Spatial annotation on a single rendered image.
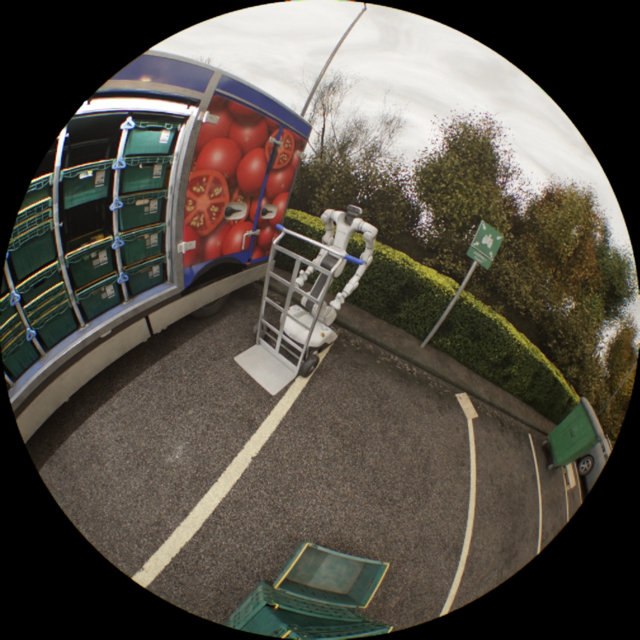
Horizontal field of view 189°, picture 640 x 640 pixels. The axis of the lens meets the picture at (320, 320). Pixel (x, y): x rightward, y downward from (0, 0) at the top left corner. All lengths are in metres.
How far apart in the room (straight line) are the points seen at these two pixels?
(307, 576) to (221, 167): 3.00
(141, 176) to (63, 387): 1.59
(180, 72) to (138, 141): 0.54
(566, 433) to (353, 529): 4.54
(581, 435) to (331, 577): 4.64
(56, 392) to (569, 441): 6.76
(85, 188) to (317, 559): 2.71
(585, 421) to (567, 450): 0.63
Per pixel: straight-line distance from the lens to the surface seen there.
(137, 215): 1.69
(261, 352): 2.06
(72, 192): 1.60
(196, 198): 1.69
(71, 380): 1.89
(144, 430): 1.81
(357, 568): 1.80
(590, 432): 5.12
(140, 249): 1.74
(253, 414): 1.68
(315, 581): 1.72
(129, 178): 1.64
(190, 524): 1.62
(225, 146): 1.80
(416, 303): 3.19
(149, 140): 1.70
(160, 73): 1.66
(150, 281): 1.88
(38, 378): 1.85
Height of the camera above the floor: 1.53
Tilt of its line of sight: 34 degrees down
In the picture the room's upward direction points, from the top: 20 degrees clockwise
